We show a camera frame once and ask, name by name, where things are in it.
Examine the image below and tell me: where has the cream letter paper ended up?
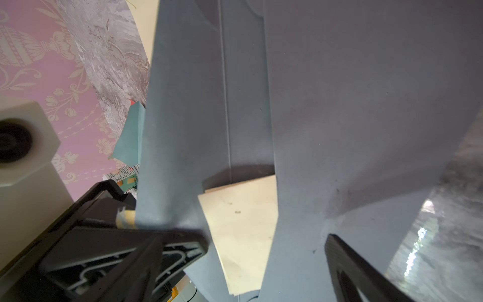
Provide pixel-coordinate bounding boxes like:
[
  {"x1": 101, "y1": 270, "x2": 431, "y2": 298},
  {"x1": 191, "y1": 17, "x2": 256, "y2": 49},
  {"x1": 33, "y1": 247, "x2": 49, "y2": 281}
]
[{"x1": 198, "y1": 175, "x2": 279, "y2": 296}]

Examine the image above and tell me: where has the grey envelope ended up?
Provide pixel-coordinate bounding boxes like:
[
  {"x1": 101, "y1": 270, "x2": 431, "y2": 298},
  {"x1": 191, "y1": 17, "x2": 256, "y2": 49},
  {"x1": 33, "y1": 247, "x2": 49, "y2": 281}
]
[{"x1": 136, "y1": 1, "x2": 482, "y2": 301}]

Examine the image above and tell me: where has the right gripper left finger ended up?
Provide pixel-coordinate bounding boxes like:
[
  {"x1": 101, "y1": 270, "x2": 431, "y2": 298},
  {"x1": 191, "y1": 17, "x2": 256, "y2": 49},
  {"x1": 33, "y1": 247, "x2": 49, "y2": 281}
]
[{"x1": 38, "y1": 226, "x2": 208, "y2": 301}]

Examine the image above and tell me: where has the teal green envelope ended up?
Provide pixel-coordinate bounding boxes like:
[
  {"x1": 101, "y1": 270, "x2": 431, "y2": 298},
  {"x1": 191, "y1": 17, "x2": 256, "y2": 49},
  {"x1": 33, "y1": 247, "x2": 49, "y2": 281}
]
[{"x1": 110, "y1": 102, "x2": 146, "y2": 167}]

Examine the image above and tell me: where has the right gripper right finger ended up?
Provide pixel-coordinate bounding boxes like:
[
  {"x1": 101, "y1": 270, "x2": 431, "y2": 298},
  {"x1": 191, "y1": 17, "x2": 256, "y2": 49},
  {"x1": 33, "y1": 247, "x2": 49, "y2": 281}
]
[{"x1": 325, "y1": 234, "x2": 413, "y2": 302}]

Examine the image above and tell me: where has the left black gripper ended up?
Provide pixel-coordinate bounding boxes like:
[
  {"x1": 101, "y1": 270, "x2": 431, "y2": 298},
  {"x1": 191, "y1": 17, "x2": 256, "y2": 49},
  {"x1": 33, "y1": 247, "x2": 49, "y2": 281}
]
[{"x1": 1, "y1": 181, "x2": 137, "y2": 301}]

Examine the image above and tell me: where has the green white can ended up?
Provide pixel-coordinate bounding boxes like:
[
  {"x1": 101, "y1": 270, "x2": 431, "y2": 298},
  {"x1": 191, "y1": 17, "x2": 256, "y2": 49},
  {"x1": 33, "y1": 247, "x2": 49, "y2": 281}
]
[{"x1": 103, "y1": 165, "x2": 139, "y2": 193}]

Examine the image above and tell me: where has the cream yellow envelope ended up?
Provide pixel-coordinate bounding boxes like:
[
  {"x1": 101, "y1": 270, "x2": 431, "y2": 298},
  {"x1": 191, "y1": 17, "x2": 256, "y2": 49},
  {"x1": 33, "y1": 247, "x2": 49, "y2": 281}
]
[{"x1": 126, "y1": 0, "x2": 160, "y2": 64}]

